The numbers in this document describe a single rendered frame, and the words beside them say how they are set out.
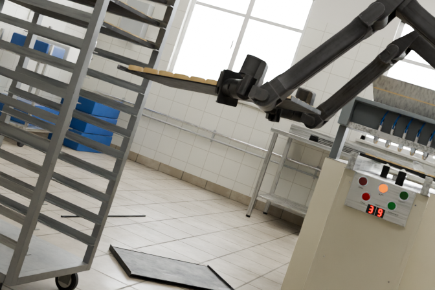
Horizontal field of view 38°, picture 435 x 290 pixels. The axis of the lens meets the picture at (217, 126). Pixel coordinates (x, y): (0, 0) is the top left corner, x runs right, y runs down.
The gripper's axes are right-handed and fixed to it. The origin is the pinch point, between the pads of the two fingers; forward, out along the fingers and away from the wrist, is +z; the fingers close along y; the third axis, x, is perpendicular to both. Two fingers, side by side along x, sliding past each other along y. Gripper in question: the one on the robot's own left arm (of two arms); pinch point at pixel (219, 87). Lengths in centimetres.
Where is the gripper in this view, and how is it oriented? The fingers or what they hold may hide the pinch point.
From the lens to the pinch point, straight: 196.7
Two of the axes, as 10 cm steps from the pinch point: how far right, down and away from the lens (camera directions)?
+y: -2.3, 9.7, 0.1
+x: 9.0, 2.1, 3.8
